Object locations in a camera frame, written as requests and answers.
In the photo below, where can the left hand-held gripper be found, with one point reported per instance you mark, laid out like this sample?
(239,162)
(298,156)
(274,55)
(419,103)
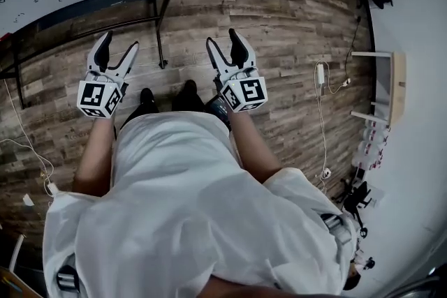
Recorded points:
(96,96)

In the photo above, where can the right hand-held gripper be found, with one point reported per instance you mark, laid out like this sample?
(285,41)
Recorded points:
(248,90)

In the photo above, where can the person's left forearm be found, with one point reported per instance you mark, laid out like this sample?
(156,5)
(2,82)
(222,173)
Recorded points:
(96,157)

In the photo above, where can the person's right forearm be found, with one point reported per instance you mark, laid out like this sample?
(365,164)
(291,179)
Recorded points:
(251,146)

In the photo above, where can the person's left black shoe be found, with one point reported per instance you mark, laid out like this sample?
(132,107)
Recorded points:
(146,96)

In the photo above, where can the person's black shoe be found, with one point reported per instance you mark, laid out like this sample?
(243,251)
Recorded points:
(146,96)
(190,94)

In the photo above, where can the person's right black shoe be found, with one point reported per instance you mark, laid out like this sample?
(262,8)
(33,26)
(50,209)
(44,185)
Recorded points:
(190,94)

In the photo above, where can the white power strip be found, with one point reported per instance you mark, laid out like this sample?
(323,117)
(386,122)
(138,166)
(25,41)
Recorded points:
(320,73)

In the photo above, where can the white plug adapter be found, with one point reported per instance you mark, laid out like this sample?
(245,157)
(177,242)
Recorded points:
(346,82)

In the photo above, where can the white power adapter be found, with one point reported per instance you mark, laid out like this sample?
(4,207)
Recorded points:
(53,189)

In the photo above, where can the person in white shirt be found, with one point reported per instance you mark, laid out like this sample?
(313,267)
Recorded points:
(188,202)

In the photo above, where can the row of clear water bottles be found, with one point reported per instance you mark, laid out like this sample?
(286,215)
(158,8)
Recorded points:
(372,146)

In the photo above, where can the white paper scrap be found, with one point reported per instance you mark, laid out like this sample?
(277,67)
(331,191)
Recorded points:
(28,200)

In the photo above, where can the white-legged wooden table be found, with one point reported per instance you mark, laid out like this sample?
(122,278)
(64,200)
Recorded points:
(398,87)

